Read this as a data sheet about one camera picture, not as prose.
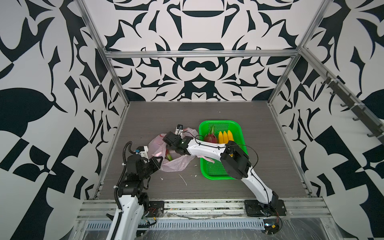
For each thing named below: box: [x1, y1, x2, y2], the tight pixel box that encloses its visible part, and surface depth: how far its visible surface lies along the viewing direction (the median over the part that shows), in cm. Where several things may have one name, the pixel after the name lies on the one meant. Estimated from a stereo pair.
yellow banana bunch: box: [218, 130, 235, 144], surface depth 96 cm
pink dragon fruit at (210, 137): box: [204, 125, 218, 143], surface depth 96 cm
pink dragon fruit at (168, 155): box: [165, 148, 173, 162], surface depth 91 cm
